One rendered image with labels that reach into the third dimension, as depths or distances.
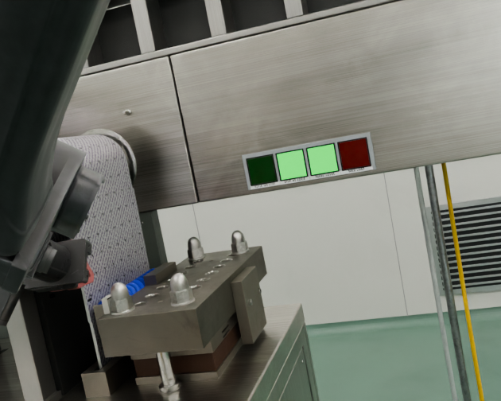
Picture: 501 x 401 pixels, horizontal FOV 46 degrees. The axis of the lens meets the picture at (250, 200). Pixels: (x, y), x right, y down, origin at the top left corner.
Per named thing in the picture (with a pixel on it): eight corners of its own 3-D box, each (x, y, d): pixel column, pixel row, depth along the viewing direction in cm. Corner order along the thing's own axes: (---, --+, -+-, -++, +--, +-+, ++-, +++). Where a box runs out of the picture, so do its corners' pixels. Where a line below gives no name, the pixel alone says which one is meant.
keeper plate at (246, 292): (242, 344, 101) (230, 282, 100) (256, 324, 111) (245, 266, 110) (256, 343, 101) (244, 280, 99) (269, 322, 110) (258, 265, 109)
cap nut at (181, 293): (167, 307, 88) (161, 278, 87) (176, 299, 91) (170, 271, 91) (190, 305, 87) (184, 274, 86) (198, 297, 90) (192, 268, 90)
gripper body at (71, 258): (90, 284, 86) (60, 272, 80) (29, 291, 89) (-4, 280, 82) (92, 241, 89) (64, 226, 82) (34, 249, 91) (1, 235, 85)
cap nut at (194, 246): (185, 261, 121) (180, 239, 121) (192, 257, 125) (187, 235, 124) (202, 258, 120) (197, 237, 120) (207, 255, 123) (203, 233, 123)
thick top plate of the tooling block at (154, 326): (104, 357, 89) (95, 319, 89) (196, 282, 128) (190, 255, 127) (203, 348, 85) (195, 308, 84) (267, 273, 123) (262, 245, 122)
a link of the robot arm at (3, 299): (58, 248, 73) (-11, 220, 71) (16, 338, 70) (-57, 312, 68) (56, 251, 84) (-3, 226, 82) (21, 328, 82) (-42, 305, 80)
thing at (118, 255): (88, 322, 94) (64, 208, 92) (149, 281, 116) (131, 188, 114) (91, 322, 94) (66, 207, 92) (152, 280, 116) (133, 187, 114)
